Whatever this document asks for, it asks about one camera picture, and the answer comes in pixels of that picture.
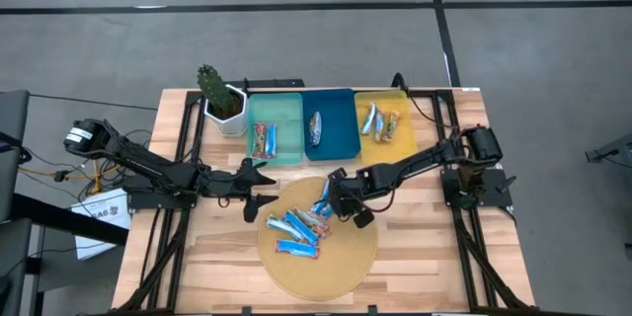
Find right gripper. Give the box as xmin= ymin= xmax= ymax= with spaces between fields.
xmin=328 ymin=167 xmax=376 ymax=230

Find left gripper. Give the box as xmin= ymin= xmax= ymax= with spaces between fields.
xmin=206 ymin=157 xmax=280 ymax=224

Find blue orange-tipped granola bar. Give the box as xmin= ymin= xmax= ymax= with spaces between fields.
xmin=315 ymin=201 xmax=337 ymax=221
xmin=318 ymin=179 xmax=332 ymax=214

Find red green Chewy bar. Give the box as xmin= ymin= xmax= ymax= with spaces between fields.
xmin=251 ymin=122 xmax=267 ymax=160
xmin=293 ymin=206 xmax=332 ymax=239

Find silver blue granola bar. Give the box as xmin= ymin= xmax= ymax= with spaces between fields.
xmin=265 ymin=213 xmax=300 ymax=238
xmin=308 ymin=111 xmax=323 ymax=147

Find blue granola bar red ends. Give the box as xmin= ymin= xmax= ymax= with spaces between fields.
xmin=264 ymin=122 xmax=277 ymax=159
xmin=282 ymin=209 xmax=321 ymax=247
xmin=275 ymin=238 xmax=321 ymax=260

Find round wooden plate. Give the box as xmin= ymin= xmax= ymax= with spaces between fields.
xmin=256 ymin=176 xmax=380 ymax=302

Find white hexagonal plant pot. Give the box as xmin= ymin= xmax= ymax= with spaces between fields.
xmin=203 ymin=83 xmax=250 ymax=138

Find yellow translucent plastic bin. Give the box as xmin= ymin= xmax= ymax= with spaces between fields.
xmin=354 ymin=89 xmax=420 ymax=166

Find dark blue plastic bin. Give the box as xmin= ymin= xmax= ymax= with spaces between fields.
xmin=300 ymin=87 xmax=361 ymax=163

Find teal translucent plastic bin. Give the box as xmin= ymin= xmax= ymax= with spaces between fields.
xmin=245 ymin=92 xmax=305 ymax=168

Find black power strip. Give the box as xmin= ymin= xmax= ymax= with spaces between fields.
xmin=243 ymin=77 xmax=306 ymax=90

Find white printed paper sheet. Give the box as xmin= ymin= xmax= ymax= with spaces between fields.
xmin=70 ymin=187 xmax=133 ymax=262

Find black beam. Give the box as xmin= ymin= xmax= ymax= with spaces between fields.
xmin=9 ymin=192 xmax=130 ymax=247

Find grey tripod stand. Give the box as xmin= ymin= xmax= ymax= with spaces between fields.
xmin=585 ymin=132 xmax=632 ymax=164

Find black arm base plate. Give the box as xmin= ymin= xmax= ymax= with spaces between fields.
xmin=126 ymin=177 xmax=198 ymax=211
xmin=440 ymin=167 xmax=514 ymax=209

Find long black arm cable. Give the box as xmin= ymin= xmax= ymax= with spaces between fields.
xmin=391 ymin=72 xmax=470 ymax=134

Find thin black floor cable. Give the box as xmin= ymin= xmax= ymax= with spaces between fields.
xmin=28 ymin=92 xmax=160 ymax=111

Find yellow cable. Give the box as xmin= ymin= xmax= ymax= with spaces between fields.
xmin=19 ymin=150 xmax=122 ymax=194

